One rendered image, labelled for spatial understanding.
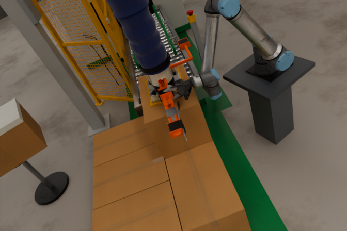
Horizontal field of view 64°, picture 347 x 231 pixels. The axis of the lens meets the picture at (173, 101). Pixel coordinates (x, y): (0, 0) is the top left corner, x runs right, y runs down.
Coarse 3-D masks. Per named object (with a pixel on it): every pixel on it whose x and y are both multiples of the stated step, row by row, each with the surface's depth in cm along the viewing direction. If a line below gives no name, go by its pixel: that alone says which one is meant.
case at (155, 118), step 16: (144, 80) 230; (144, 96) 213; (192, 96) 195; (144, 112) 199; (160, 112) 193; (192, 112) 191; (160, 128) 195; (192, 128) 200; (208, 128) 203; (160, 144) 204; (176, 144) 207; (192, 144) 210
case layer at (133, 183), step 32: (128, 128) 254; (96, 160) 236; (128, 160) 225; (160, 160) 214; (192, 160) 205; (96, 192) 211; (128, 192) 202; (160, 192) 193; (192, 192) 185; (224, 192) 178; (96, 224) 190; (128, 224) 183; (160, 224) 176; (192, 224) 169; (224, 224) 172
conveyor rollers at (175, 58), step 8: (160, 16) 424; (160, 24) 403; (160, 32) 382; (168, 32) 375; (128, 40) 399; (168, 48) 340; (176, 48) 334; (176, 56) 326; (184, 64) 304; (136, 72) 327
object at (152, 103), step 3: (147, 81) 223; (147, 84) 221; (150, 84) 216; (147, 87) 218; (147, 90) 215; (156, 90) 210; (150, 93) 210; (153, 93) 204; (156, 93) 207; (150, 96) 207; (150, 99) 205; (150, 102) 202; (153, 102) 201; (156, 102) 200; (159, 102) 199; (162, 102) 200; (150, 105) 200; (153, 105) 200
